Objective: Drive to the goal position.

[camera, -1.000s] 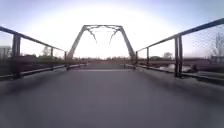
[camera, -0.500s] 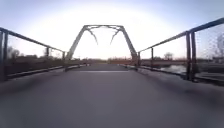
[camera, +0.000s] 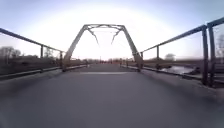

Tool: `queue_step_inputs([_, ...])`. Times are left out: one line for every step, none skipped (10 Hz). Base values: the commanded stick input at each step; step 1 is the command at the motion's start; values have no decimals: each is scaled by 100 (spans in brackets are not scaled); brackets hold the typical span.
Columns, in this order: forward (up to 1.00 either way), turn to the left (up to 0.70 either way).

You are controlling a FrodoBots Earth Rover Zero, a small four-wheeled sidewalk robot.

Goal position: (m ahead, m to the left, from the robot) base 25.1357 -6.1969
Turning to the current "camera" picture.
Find river water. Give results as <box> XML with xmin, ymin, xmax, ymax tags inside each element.
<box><xmin>160</xmin><ymin>65</ymin><xmax>195</xmax><ymax>75</ymax></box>

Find dark river bank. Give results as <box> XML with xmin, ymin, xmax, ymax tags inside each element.
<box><xmin>0</xmin><ymin>55</ymin><xmax>84</xmax><ymax>76</ymax></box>

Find dark metal bridge railing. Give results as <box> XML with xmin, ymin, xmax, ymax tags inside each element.
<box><xmin>0</xmin><ymin>27</ymin><xmax>88</xmax><ymax>81</ymax></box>
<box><xmin>120</xmin><ymin>17</ymin><xmax>224</xmax><ymax>89</ymax></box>

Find grey asphalt bridge deck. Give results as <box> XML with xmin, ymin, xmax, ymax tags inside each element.
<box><xmin>0</xmin><ymin>63</ymin><xmax>224</xmax><ymax>128</ymax></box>

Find bare trees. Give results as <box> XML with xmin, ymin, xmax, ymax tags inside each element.
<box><xmin>0</xmin><ymin>45</ymin><xmax>22</xmax><ymax>60</ymax></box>

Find grey steel bridge arch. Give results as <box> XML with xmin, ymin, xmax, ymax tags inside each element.
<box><xmin>62</xmin><ymin>23</ymin><xmax>145</xmax><ymax>73</ymax></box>

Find tree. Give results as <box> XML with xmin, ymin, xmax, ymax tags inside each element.
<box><xmin>164</xmin><ymin>53</ymin><xmax>177</xmax><ymax>62</ymax></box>

